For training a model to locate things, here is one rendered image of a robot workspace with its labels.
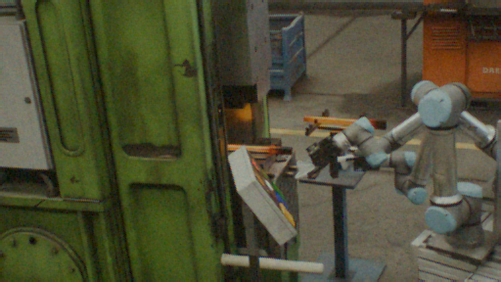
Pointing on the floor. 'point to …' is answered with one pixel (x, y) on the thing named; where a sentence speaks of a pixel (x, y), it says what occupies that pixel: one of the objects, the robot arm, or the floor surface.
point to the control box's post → (253, 254)
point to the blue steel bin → (287, 51)
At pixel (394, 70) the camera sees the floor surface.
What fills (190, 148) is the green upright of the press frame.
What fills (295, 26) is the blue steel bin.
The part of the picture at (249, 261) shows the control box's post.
